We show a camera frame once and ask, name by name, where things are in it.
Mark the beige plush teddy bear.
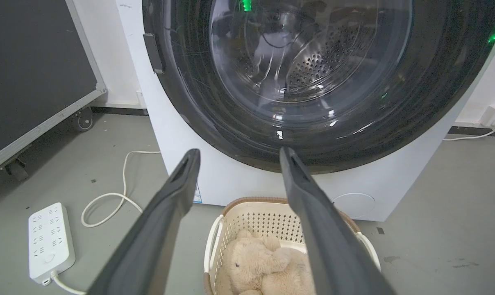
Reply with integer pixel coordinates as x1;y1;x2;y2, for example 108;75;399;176
215;229;316;295

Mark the white plug cable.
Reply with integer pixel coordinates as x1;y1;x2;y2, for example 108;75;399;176
443;128;495;142

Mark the white power strip cable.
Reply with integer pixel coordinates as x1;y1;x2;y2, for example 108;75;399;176
51;150;162;295

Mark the white plastic laundry basket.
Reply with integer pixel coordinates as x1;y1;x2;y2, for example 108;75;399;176
203;197;381;295

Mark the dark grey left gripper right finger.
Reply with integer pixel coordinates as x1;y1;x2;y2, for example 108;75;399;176
279;147;397;295

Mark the white washing machine body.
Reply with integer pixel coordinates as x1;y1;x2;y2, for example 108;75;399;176
116;0;495;222

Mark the white power strip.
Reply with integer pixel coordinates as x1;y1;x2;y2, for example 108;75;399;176
28;202;76;285

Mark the black flight case on wheels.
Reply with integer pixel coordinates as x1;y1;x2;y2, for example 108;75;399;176
0;0;107;182

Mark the black round washing machine door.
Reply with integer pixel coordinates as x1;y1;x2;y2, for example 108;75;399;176
142;0;495;175

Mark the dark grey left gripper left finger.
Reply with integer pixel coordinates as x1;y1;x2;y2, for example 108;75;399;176
87;148;201;295

